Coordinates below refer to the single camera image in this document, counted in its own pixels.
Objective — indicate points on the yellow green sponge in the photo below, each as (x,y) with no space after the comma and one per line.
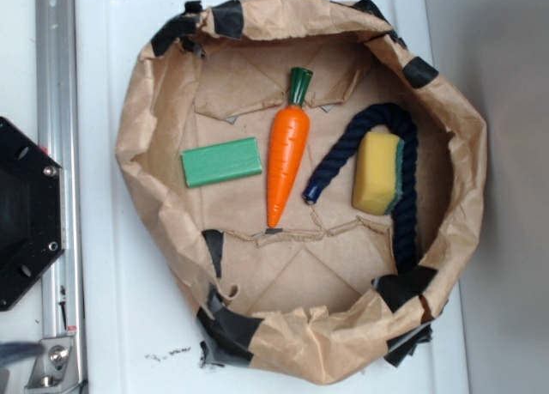
(377,182)

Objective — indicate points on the aluminium rail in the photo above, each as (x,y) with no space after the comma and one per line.
(62,284)

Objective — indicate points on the orange toy carrot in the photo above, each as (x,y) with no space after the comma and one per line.
(287,143)

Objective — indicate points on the brown paper bag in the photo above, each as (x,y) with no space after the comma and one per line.
(330,289)

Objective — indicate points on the white tray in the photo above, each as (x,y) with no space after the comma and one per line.
(141,335)

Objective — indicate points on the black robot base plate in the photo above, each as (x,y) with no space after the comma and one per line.
(31,213)

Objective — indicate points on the green rectangular block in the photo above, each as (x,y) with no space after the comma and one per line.
(221,162)

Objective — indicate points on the metal corner bracket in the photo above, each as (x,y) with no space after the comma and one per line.
(56,370)

